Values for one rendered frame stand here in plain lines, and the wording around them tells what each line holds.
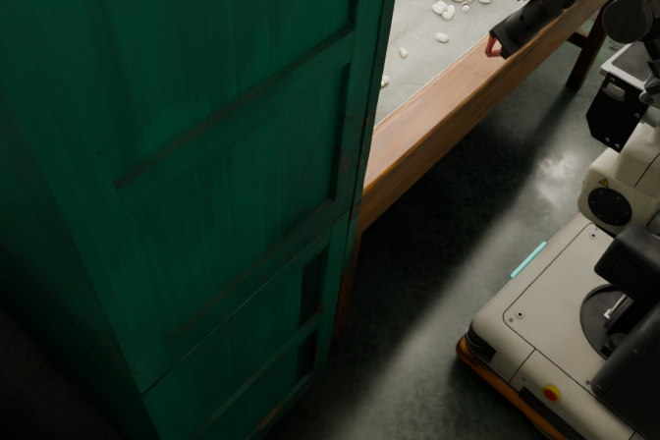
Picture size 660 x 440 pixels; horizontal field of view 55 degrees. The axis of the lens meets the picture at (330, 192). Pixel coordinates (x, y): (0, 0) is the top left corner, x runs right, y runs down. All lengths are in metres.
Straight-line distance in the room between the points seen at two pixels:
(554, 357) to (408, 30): 0.98
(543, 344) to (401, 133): 0.72
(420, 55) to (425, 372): 0.95
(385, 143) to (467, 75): 0.35
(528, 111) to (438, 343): 1.20
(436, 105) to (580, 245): 0.72
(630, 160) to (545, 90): 1.54
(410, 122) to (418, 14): 0.48
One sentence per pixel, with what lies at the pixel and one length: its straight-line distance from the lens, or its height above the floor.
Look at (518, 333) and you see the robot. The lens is 1.85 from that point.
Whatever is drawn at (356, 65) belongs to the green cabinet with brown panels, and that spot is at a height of 1.23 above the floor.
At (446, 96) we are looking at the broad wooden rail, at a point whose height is 0.76.
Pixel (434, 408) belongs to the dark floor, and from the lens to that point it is 2.00.
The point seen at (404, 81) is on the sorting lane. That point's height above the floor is 0.74.
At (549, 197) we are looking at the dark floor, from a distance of 2.55.
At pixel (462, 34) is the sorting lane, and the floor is 0.74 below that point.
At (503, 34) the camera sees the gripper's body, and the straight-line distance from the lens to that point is 1.33.
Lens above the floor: 1.83
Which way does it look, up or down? 51 degrees down
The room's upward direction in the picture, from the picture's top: 6 degrees clockwise
